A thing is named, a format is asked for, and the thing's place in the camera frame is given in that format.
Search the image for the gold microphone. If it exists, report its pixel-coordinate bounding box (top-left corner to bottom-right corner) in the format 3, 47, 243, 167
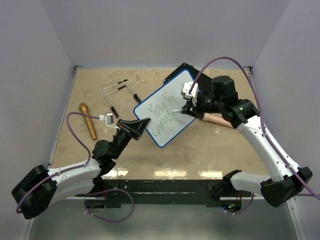
78, 102, 98, 140

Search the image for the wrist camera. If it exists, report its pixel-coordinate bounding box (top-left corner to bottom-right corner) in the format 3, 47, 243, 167
104, 113, 115, 126
181, 81, 199, 106

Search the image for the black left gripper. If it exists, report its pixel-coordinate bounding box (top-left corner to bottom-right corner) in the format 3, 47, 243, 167
111, 117, 151, 160

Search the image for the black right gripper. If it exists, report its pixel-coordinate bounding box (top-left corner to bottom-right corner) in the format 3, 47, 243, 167
181, 91, 224, 120

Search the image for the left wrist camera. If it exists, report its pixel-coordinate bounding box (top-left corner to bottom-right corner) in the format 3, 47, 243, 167
104, 113, 115, 126

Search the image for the blue framed whiteboard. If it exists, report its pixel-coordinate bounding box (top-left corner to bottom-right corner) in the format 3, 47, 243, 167
133, 69, 196, 148

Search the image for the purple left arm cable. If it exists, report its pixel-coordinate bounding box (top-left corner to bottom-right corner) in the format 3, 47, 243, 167
15, 112, 106, 214

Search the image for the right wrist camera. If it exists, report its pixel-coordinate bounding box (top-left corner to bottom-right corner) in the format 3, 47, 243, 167
181, 81, 199, 106

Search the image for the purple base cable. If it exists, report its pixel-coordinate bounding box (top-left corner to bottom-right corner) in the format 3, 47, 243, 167
223, 192, 255, 216
84, 187, 135, 223

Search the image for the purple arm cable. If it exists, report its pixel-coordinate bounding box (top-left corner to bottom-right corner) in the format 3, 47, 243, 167
188, 56, 320, 200
15, 112, 106, 214

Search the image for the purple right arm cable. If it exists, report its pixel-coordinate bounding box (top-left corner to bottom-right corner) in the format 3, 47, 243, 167
188, 56, 320, 200

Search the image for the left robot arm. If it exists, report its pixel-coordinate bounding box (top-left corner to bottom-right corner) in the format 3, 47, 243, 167
11, 114, 151, 220

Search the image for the white whiteboard marker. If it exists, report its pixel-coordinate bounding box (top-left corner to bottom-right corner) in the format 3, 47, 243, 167
171, 109, 182, 113

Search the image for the pink microphone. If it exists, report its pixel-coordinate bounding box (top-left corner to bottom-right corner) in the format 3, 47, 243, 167
201, 113, 233, 128

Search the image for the black hard case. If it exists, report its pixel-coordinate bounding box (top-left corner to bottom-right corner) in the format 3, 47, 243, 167
162, 62, 213, 95

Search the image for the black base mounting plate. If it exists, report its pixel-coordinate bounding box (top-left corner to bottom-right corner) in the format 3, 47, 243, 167
89, 179, 239, 208

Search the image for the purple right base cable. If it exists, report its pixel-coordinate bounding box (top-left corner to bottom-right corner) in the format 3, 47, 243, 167
223, 192, 255, 216

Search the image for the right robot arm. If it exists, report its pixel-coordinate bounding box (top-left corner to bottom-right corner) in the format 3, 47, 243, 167
181, 75, 313, 207

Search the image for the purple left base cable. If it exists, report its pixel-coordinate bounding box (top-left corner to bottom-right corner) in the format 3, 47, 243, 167
84, 187, 135, 223

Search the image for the wire whiteboard stand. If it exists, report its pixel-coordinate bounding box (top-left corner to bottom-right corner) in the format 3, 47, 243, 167
103, 79, 141, 118

